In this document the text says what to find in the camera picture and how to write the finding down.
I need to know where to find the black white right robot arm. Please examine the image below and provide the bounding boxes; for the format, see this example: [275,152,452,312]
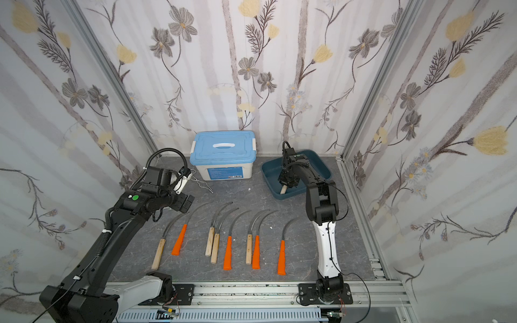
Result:
[279,141,346,304]

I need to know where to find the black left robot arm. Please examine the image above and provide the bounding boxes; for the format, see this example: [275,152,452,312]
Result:
[39,148,195,322]

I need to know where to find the teal plastic storage tray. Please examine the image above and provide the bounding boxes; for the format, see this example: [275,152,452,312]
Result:
[261,149,333,201]

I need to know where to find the silver metal tongs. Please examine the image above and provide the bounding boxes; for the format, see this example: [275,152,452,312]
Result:
[190,169,214,194]

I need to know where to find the white box with blue lid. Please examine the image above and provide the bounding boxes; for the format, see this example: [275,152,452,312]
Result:
[190,131,257,181]

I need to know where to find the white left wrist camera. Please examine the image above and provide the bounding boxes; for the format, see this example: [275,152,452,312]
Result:
[174,168,192,195]

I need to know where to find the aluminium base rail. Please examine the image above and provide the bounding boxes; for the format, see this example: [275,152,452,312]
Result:
[114,281,418,322]

